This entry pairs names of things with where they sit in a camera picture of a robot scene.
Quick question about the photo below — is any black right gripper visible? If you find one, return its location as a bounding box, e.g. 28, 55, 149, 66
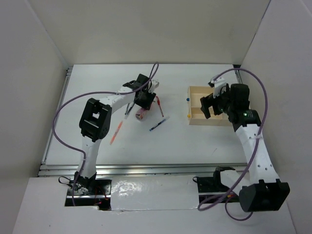
200, 84, 235, 119

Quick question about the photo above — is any pink capped marker bottle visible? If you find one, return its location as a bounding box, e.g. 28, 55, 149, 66
135, 106, 153, 121

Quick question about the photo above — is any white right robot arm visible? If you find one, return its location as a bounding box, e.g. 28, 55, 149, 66
200, 84, 290, 212

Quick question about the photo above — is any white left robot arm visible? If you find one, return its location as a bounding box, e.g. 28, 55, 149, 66
74, 74, 159, 195

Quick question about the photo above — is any red gel pen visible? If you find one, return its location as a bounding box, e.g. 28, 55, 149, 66
156, 96, 164, 117

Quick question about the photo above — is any wooden compartment tray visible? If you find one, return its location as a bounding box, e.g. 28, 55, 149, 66
187, 86, 232, 127

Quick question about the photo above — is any blue refill pen clear cap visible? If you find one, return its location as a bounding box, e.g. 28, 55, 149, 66
149, 116, 170, 132

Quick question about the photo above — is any orange highlighter pen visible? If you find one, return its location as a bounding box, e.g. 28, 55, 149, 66
110, 120, 123, 145

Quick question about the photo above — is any silver foil sheet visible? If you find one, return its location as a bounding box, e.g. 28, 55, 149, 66
110, 175, 199, 211

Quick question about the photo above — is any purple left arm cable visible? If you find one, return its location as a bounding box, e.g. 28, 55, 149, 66
53, 62, 159, 207

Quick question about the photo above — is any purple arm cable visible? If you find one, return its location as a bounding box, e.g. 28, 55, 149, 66
53, 62, 159, 207
197, 68, 269, 221

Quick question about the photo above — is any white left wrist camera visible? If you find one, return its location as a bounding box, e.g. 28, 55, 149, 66
148, 79, 159, 93

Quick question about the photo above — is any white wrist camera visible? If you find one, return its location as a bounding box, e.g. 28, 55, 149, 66
148, 79, 159, 93
208, 77, 227, 98

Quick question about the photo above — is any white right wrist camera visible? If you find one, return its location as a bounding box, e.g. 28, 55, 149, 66
208, 77, 227, 98

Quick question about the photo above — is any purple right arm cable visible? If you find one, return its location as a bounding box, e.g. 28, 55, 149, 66
197, 68, 269, 221

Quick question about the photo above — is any aluminium frame rail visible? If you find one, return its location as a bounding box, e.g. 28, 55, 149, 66
38, 64, 244, 177

